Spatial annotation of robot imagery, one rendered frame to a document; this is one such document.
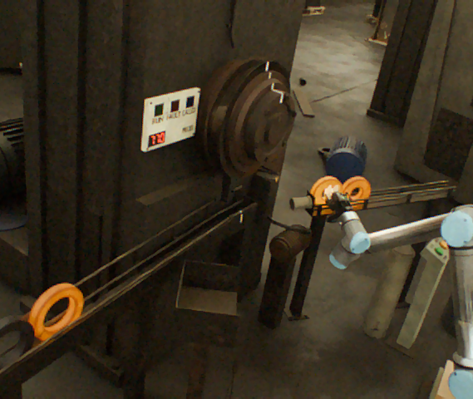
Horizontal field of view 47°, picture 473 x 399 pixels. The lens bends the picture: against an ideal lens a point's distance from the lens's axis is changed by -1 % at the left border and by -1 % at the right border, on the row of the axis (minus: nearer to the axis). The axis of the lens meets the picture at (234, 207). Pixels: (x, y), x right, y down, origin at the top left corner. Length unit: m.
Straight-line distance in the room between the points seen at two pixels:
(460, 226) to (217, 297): 0.90
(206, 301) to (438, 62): 3.21
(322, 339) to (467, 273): 0.98
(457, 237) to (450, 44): 2.74
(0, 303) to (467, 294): 2.08
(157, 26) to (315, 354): 1.72
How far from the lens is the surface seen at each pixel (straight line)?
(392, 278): 2.78
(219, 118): 1.97
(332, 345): 2.86
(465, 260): 2.14
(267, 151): 2.13
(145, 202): 1.96
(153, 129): 1.88
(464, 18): 4.61
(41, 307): 1.71
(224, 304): 1.96
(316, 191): 2.56
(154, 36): 1.80
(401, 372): 2.87
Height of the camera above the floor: 1.83
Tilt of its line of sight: 29 degrees down
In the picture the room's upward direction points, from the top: 10 degrees clockwise
